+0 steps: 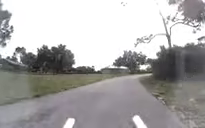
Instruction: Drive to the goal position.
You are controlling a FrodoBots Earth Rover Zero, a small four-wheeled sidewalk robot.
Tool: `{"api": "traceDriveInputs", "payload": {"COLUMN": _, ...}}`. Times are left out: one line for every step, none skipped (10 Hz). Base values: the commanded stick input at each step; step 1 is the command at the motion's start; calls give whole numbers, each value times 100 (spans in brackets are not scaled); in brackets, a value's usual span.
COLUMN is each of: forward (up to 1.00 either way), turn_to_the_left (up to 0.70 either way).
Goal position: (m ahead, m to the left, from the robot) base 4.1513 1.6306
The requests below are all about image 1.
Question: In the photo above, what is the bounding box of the green grass field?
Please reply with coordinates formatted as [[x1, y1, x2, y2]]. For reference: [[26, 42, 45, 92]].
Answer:
[[0, 69, 131, 108]]

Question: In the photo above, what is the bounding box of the group of dark trees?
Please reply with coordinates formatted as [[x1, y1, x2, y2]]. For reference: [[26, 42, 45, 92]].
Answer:
[[10, 43, 76, 74]]

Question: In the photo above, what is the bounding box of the building with grey roof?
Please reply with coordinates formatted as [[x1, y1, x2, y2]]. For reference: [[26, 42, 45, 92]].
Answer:
[[0, 57, 28, 72]]

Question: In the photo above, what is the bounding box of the tall bare-trunked tree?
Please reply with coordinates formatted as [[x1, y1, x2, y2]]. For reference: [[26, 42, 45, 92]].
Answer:
[[134, 0, 205, 50]]

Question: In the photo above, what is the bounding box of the robot's own part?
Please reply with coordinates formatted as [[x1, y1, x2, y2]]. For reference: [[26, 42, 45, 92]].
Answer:
[[132, 114, 148, 128], [62, 117, 76, 128]]

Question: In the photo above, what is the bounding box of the dark green hedge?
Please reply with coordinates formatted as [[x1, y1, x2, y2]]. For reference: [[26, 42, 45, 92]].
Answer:
[[151, 42, 205, 82]]

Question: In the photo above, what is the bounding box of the low building with pale roof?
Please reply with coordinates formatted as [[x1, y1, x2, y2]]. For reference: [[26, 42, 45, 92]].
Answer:
[[100, 66, 130, 75]]

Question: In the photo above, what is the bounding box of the round dark tree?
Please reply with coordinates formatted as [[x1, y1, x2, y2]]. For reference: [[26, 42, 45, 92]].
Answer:
[[112, 50, 148, 74]]

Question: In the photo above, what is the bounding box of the grass and dirt verge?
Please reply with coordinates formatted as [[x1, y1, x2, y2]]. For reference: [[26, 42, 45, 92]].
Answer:
[[138, 75, 205, 128]]

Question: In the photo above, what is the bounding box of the grey asphalt road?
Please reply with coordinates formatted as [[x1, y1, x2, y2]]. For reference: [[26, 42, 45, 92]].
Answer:
[[0, 73, 187, 128]]

